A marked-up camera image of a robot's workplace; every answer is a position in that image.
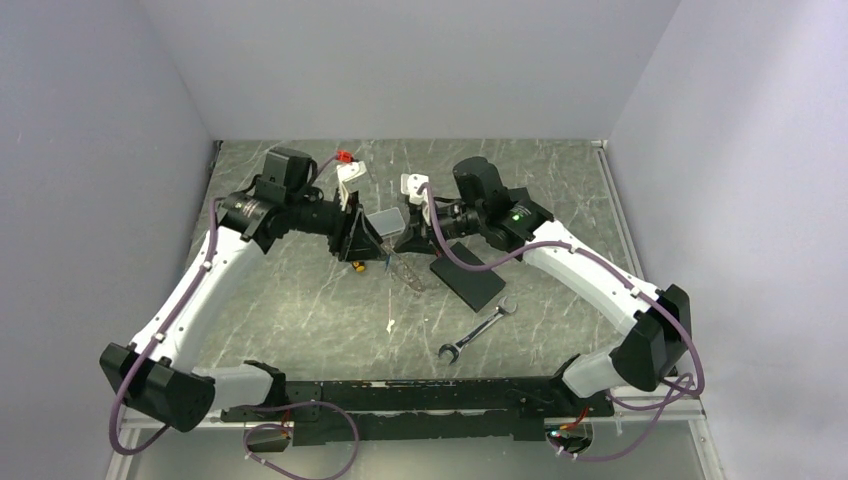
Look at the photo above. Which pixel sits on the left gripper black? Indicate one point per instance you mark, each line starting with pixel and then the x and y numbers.
pixel 361 250

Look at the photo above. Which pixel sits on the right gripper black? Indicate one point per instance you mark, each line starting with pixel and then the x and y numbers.
pixel 422 238

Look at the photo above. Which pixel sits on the numbered metal ring disc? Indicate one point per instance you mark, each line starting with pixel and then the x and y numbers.
pixel 403 272

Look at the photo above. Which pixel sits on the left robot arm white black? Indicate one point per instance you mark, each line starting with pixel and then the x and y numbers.
pixel 156 372

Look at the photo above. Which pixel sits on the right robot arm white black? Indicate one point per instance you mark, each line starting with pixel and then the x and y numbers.
pixel 490 224

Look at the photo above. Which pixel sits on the small white grey box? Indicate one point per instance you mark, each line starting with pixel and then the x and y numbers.
pixel 387 223

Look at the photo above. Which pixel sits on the black rectangular pad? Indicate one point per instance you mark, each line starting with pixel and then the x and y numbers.
pixel 475 289

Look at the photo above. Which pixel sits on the black box with label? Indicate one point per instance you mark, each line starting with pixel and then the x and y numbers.
pixel 525 212

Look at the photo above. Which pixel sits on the silver combination wrench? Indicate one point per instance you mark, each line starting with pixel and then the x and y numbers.
pixel 504 307

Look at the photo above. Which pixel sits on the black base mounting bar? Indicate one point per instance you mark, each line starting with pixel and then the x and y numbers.
pixel 521 408

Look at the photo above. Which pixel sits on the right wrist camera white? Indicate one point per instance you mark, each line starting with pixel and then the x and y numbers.
pixel 415 188

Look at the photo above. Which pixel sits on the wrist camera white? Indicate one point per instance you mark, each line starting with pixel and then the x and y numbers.
pixel 351 175
pixel 415 188

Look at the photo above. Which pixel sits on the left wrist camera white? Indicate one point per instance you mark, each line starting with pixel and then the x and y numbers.
pixel 351 175

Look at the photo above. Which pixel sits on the aluminium frame rail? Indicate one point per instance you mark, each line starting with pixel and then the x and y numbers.
pixel 186 412

